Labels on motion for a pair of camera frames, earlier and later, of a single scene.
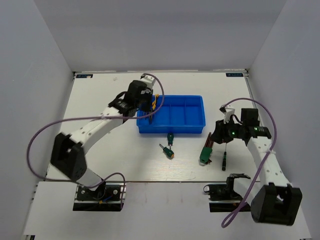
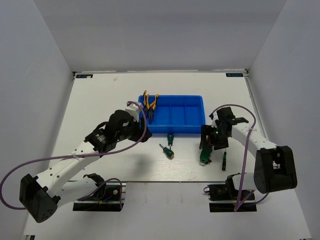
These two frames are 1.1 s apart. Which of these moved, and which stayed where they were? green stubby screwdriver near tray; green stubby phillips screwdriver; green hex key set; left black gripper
Moved: left black gripper
Stayed: green hex key set; green stubby phillips screwdriver; green stubby screwdriver near tray
